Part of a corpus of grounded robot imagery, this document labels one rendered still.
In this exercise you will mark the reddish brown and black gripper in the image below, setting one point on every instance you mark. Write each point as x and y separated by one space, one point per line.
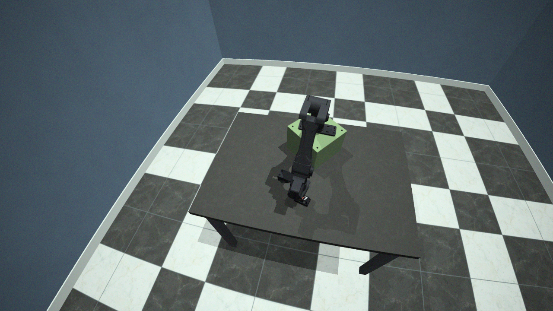
305 189

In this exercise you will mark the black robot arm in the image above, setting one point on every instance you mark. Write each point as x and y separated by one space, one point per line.
310 125

